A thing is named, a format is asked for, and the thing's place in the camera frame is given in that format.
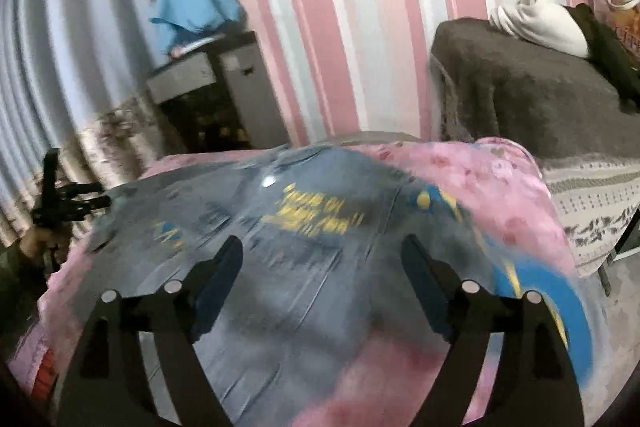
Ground grey air cooler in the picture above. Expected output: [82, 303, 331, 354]
[145, 32, 297, 154]

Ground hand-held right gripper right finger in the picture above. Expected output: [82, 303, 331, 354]
[401, 234, 587, 427]

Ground black garment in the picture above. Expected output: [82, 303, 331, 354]
[565, 3, 640, 114]

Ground white patterned knit cloth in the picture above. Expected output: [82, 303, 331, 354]
[539, 152, 640, 279]

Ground person's left hand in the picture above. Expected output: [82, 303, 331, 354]
[17, 226, 58, 265]

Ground person's left forearm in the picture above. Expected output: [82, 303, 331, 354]
[0, 244, 51, 348]

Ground white garment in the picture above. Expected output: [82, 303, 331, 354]
[488, 0, 594, 60]

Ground blue cloth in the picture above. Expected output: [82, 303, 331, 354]
[149, 0, 247, 58]

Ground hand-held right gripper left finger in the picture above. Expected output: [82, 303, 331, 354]
[52, 236, 244, 427]

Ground floral curtain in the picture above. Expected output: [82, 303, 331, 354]
[0, 0, 173, 253]

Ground printed denim jacket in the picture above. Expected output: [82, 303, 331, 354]
[67, 144, 594, 427]

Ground pink floral bed sheet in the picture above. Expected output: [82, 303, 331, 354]
[10, 139, 588, 427]

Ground printed tote bag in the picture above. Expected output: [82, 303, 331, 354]
[580, 0, 640, 54]

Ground brown blanket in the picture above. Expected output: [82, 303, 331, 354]
[430, 18, 640, 164]

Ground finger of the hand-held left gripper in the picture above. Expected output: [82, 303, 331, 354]
[33, 196, 112, 220]
[59, 183, 104, 196]

